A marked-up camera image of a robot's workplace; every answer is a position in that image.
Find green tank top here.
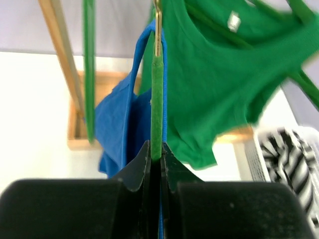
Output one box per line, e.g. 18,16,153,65
139,0,319,170

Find zebra striped tank top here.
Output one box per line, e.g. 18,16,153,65
259,128,319,217

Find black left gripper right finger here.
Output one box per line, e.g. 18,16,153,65
160,142,203,239

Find white plastic basket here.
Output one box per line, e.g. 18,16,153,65
243,125,319,230

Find wooden clothes rack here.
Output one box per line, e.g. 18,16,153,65
38,0,255,150

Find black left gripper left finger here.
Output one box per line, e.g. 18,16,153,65
111,141,151,239

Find green hanger with metal hook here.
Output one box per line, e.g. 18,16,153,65
82,0,95,144

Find blue tank top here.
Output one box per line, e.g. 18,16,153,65
95,19,168,239

